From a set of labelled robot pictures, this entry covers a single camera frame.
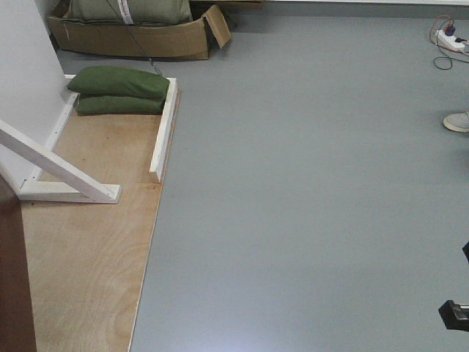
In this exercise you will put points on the white power strip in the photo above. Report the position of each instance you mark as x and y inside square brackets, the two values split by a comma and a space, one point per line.
[451, 43]

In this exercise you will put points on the black robot part lower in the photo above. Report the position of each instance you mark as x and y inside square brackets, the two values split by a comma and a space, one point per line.
[454, 316]

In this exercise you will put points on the black robot part upper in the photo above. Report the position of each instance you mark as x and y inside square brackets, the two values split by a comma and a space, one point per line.
[465, 250]

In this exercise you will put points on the white triangular brace near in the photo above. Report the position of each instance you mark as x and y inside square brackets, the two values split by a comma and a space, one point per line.
[72, 184]

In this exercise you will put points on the green sandbag bottom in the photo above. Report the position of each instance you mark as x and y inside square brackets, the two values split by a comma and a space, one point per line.
[109, 104]

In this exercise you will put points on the plywood base platform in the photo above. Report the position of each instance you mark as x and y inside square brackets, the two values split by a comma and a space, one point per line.
[87, 261]

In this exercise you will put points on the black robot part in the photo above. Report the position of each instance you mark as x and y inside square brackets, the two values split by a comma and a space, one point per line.
[465, 250]
[454, 316]

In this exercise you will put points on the brown wooden door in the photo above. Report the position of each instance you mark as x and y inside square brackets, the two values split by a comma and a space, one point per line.
[17, 322]

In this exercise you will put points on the white wall panel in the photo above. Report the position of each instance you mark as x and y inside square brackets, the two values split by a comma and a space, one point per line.
[34, 98]

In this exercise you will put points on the white edge rail near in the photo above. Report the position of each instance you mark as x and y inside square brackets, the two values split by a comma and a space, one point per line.
[161, 148]

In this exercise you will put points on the white sneaker near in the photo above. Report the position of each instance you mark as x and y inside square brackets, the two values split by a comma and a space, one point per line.
[457, 122]

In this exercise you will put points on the cardboard box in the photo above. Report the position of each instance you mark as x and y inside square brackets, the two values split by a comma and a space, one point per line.
[189, 41]

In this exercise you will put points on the olive sack in box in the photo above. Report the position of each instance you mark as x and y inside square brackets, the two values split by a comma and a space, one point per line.
[162, 13]

